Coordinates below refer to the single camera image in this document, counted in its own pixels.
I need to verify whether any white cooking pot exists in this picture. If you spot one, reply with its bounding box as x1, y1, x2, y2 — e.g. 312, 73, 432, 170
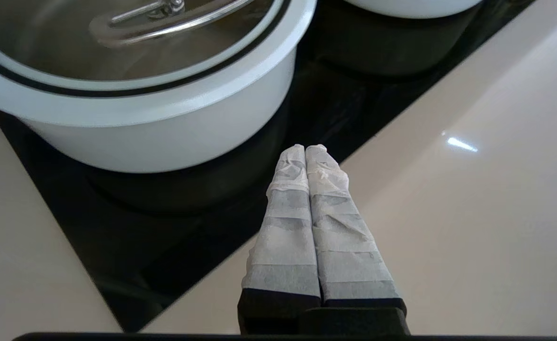
342, 0, 484, 19
20, 47, 299, 174

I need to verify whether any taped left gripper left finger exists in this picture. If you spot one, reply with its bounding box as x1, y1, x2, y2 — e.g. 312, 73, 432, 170
238, 144, 323, 334

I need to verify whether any black glass cooktop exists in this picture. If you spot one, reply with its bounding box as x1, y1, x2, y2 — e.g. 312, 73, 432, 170
0, 0, 537, 333

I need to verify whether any glass lid with white rim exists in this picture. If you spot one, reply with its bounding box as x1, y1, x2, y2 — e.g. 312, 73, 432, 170
0, 0, 318, 128

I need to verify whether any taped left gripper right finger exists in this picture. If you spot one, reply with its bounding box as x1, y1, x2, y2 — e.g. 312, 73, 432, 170
305, 144, 408, 315

